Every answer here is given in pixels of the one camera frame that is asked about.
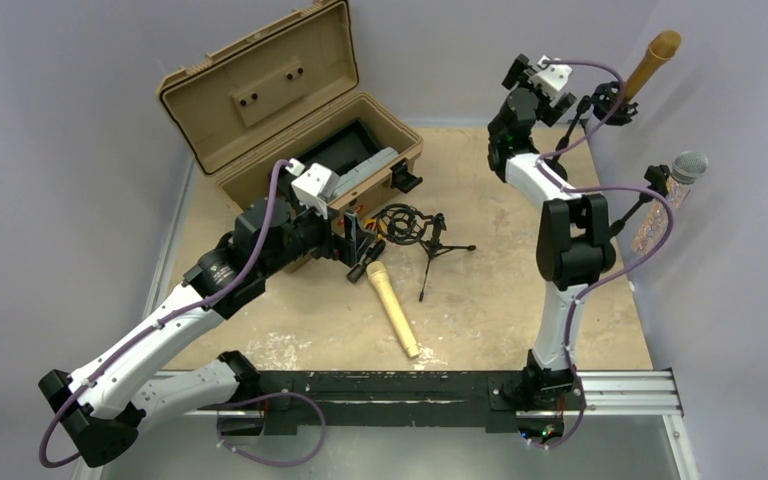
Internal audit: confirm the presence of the cream microphone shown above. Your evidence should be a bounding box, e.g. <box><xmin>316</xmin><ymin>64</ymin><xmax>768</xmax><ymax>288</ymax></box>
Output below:
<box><xmin>366</xmin><ymin>261</ymin><xmax>420</xmax><ymax>359</ymax></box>

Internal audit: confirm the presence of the black tripod microphone stand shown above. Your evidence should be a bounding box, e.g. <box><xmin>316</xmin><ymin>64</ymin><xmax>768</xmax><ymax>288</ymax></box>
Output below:
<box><xmin>373</xmin><ymin>203</ymin><xmax>477</xmax><ymax>302</ymax></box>

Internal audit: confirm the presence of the brown microphone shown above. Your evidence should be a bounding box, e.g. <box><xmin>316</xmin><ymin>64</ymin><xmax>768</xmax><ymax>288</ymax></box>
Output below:
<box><xmin>623</xmin><ymin>30</ymin><xmax>682</xmax><ymax>103</ymax></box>

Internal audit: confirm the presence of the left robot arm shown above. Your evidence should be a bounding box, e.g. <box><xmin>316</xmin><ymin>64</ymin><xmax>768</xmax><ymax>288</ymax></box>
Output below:
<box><xmin>38</xmin><ymin>198</ymin><xmax>375</xmax><ymax>467</ymax></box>

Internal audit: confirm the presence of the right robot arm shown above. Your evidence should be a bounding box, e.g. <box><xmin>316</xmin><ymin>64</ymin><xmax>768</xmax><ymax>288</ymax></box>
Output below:
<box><xmin>488</xmin><ymin>54</ymin><xmax>616</xmax><ymax>409</ymax></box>

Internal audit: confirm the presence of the black round base stand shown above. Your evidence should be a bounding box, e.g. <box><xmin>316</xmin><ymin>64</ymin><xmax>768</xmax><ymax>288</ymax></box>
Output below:
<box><xmin>555</xmin><ymin>81</ymin><xmax>638</xmax><ymax>150</ymax></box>

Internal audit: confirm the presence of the black stand for silver microphone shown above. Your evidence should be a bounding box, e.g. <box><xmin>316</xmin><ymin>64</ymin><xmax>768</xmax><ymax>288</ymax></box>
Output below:
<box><xmin>609</xmin><ymin>165</ymin><xmax>670</xmax><ymax>238</ymax></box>

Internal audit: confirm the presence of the silver glitter microphone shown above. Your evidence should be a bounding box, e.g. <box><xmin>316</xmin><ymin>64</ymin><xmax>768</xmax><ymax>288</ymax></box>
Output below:
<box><xmin>631</xmin><ymin>151</ymin><xmax>709</xmax><ymax>256</ymax></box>

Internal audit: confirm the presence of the yellow tape measure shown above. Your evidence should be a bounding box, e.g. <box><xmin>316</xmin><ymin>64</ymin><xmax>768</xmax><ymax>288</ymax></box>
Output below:
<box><xmin>363</xmin><ymin>218</ymin><xmax>384</xmax><ymax>241</ymax></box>

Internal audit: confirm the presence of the black cylindrical tool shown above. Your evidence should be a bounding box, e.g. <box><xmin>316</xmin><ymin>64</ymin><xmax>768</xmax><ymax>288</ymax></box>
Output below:
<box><xmin>346</xmin><ymin>240</ymin><xmax>386</xmax><ymax>284</ymax></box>

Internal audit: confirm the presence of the grey plastic case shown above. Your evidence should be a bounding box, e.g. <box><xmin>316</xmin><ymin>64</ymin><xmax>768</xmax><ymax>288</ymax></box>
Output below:
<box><xmin>331</xmin><ymin>147</ymin><xmax>398</xmax><ymax>200</ymax></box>

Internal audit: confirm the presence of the black toolbox tray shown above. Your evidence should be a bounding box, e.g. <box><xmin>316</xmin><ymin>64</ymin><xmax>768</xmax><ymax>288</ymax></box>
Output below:
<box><xmin>296</xmin><ymin>118</ymin><xmax>381</xmax><ymax>175</ymax></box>

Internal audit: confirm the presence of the tan plastic toolbox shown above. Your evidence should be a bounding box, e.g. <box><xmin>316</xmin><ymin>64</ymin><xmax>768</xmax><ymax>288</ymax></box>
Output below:
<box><xmin>157</xmin><ymin>1</ymin><xmax>423</xmax><ymax>218</ymax></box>

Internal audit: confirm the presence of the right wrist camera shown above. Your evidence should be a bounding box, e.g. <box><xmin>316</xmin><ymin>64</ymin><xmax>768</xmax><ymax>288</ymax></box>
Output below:
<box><xmin>528</xmin><ymin>55</ymin><xmax>573</xmax><ymax>102</ymax></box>

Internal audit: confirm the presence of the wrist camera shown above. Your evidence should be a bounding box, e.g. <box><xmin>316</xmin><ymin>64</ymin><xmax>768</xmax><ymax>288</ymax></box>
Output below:
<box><xmin>290</xmin><ymin>163</ymin><xmax>340</xmax><ymax>219</ymax></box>
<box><xmin>528</xmin><ymin>55</ymin><xmax>573</xmax><ymax>102</ymax></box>

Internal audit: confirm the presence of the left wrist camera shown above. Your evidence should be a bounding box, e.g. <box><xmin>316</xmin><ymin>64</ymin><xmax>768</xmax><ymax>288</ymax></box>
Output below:
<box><xmin>290</xmin><ymin>163</ymin><xmax>340</xmax><ymax>219</ymax></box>

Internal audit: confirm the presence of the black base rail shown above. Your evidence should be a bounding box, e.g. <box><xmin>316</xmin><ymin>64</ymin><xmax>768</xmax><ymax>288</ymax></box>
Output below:
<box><xmin>218</xmin><ymin>370</ymin><xmax>582</xmax><ymax>436</ymax></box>

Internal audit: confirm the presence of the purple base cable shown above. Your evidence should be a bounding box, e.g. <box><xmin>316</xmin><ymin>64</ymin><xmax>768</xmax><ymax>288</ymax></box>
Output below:
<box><xmin>216</xmin><ymin>391</ymin><xmax>328</xmax><ymax>469</ymax></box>

